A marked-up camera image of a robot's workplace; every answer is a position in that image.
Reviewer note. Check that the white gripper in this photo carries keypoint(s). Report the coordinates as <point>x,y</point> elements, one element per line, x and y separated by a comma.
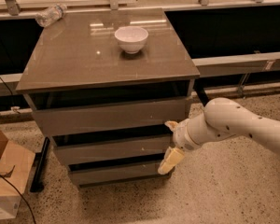
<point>183,137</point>

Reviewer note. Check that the grey drawer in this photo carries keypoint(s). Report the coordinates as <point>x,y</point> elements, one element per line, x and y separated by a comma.
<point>119,173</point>
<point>112,150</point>
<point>88,119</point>

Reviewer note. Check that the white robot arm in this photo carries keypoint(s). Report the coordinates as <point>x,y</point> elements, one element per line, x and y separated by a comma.
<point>221,119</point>

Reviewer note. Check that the grey bottom drawer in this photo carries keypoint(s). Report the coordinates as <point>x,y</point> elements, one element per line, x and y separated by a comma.
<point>119,173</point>

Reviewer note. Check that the grey glossy drawer cabinet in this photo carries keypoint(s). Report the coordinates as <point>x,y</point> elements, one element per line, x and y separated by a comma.
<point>78,62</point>

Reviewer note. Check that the grey top drawer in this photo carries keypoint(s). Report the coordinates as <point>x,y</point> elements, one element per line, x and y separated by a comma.
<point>88,119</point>

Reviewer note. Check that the black leg behind cabinet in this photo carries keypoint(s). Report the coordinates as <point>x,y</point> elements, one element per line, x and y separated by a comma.
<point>199,89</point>

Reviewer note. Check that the white ceramic bowl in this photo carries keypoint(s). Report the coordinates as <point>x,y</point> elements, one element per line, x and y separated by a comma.
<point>131,39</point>

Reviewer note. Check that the black left floor leg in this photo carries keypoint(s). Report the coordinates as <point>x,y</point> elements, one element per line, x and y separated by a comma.
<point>40,159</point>

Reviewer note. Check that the brown cardboard box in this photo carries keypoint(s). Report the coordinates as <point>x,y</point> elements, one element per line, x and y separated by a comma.
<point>16,163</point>

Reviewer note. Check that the clear plastic water bottle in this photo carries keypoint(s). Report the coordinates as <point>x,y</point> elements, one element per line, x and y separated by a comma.
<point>50,15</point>

